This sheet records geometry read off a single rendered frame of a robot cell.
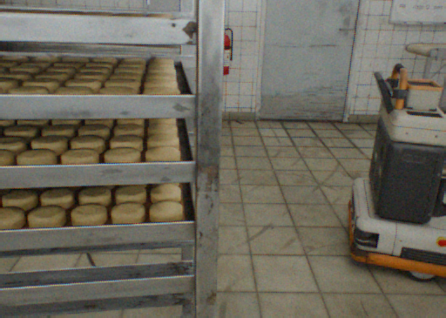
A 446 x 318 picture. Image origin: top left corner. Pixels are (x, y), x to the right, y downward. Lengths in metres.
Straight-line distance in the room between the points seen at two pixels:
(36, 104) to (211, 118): 0.21
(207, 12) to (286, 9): 4.19
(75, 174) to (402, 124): 1.65
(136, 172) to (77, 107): 0.11
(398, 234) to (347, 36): 3.06
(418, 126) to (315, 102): 2.94
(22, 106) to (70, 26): 0.11
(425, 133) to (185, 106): 1.61
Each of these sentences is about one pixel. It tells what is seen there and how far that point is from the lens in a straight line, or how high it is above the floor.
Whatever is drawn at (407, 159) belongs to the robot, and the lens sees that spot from 2.06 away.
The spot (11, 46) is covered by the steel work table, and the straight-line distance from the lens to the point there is 4.19.
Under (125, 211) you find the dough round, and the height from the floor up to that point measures 0.97.
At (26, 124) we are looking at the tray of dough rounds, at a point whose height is 1.06.
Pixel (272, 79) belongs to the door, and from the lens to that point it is 4.71.
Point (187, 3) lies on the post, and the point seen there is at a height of 1.26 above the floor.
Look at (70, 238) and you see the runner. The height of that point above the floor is 0.96.
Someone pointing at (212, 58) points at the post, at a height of 1.20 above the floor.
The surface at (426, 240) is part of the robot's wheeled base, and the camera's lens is 2.19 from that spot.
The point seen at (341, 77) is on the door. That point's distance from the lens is 4.88.
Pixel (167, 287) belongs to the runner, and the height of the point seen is 0.87.
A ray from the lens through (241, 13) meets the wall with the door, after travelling 4.57.
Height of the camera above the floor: 1.26
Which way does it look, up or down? 20 degrees down
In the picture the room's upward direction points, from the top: 2 degrees clockwise
